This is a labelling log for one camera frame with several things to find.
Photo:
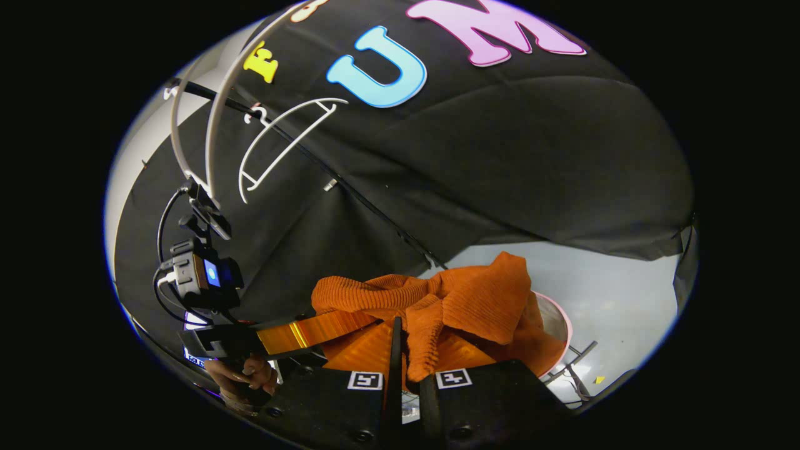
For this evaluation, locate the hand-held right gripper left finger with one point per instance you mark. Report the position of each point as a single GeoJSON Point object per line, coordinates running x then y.
{"type": "Point", "coordinates": [331, 406]}

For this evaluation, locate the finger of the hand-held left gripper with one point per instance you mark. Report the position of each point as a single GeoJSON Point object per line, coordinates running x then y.
{"type": "Point", "coordinates": [312, 331]}

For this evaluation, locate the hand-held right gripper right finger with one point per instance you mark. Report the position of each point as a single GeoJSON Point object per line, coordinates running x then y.
{"type": "Point", "coordinates": [494, 406]}

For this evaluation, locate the white pink-rimmed laundry hamper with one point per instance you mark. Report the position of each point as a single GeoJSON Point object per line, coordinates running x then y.
{"type": "Point", "coordinates": [556, 325]}

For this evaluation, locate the white hanger with hook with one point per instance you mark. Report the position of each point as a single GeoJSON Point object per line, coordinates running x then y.
{"type": "Point", "coordinates": [209, 144]}
{"type": "Point", "coordinates": [294, 145]}

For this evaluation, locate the silver clip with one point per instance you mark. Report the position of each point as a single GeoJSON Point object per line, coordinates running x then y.
{"type": "Point", "coordinates": [330, 184]}

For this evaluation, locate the black backdrop cloth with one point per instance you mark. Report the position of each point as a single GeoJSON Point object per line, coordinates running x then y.
{"type": "Point", "coordinates": [531, 156]}

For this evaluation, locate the black metal floor frame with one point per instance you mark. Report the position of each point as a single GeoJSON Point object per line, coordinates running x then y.
{"type": "Point", "coordinates": [578, 356]}

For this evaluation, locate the black clothes rail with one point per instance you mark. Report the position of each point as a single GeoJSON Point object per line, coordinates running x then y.
{"type": "Point", "coordinates": [387, 222]}

